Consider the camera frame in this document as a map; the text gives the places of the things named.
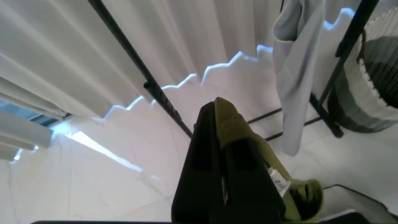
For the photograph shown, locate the olive green garment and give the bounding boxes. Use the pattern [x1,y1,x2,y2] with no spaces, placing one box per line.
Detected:
[214,96,324,223]

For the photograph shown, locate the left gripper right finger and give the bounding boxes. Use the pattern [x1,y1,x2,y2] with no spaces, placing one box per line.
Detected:
[219,138,287,223]

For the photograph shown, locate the white curtain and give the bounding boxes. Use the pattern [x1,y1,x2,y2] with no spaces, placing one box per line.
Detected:
[0,0,361,121]
[0,111,53,161]

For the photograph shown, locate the white laundry basket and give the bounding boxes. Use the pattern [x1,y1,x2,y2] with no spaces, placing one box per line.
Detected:
[328,7,398,134]

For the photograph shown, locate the pale grey shorts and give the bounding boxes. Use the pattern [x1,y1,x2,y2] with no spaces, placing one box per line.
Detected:
[272,0,327,157]

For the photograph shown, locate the black clothes rack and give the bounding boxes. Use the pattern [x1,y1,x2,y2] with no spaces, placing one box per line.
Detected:
[86,0,381,141]

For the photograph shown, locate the window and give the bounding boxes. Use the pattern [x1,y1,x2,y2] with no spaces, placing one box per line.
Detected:
[0,99,72,127]

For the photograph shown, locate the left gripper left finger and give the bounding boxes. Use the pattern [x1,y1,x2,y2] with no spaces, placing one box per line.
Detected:
[171,101,225,223]

